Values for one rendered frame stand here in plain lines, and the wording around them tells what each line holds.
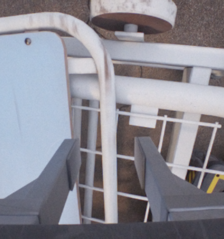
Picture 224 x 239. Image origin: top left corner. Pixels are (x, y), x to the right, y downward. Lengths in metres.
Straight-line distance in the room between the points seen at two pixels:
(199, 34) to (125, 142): 0.53
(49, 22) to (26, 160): 0.21
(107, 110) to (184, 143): 0.16
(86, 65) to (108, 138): 0.10
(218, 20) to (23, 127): 0.74
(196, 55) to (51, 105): 0.23
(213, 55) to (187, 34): 0.47
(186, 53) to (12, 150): 0.32
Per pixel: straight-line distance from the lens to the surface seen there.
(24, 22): 0.28
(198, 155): 0.80
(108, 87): 0.23
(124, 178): 0.91
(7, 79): 0.29
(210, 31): 0.80
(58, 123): 0.26
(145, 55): 0.29
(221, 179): 0.54
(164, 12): 0.24
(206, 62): 0.31
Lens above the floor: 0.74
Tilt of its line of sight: 71 degrees down
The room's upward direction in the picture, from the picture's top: 145 degrees counter-clockwise
